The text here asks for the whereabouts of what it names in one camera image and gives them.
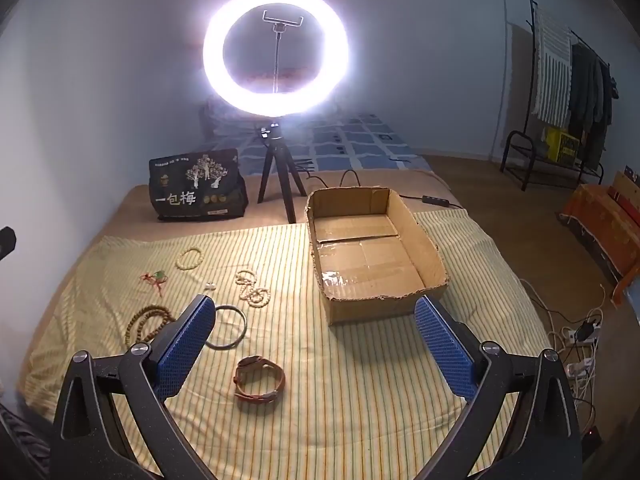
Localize orange cloth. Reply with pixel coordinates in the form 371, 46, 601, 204
559, 183, 640, 306

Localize yellow bead bracelet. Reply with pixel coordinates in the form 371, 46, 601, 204
176, 246, 203, 269

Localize power strip with cables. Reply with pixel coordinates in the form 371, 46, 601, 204
520, 280, 608, 411

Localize dark quilted clothing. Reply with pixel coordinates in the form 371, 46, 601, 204
0, 402, 53, 480

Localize brown leather watch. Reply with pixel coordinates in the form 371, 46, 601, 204
234, 355, 286, 403

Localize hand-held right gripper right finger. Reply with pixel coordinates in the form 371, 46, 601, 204
414, 294, 585, 480

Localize dark hanging clothes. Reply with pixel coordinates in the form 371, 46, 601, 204
567, 42, 618, 171

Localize grey bangle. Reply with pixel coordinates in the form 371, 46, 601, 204
206, 305, 248, 351

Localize white bead necklace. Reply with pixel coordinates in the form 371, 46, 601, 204
234, 270, 272, 308

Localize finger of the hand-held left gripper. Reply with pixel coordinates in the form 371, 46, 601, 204
0, 226, 18, 263

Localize brown wooden bead necklace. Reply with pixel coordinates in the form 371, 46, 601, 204
124, 306, 177, 347

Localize cardboard box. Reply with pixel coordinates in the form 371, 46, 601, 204
305, 186, 448, 327

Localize yellow box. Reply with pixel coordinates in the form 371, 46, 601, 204
542, 127, 581, 163

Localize black clothes rack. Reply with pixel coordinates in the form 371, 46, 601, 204
502, 0, 621, 191

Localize red string jade pendant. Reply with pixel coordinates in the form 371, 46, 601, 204
140, 270, 168, 297

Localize yellow striped cloth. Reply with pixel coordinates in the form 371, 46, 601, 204
20, 208, 551, 466

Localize black snack bag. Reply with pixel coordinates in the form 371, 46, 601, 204
148, 148, 249, 222

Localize striped hanging towel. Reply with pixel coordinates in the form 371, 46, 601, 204
532, 2, 572, 126

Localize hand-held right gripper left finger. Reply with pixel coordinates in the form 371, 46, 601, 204
50, 294, 217, 480

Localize ring light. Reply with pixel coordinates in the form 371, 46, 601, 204
202, 0, 349, 126

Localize black cable with switch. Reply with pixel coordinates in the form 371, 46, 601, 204
295, 170, 463, 209

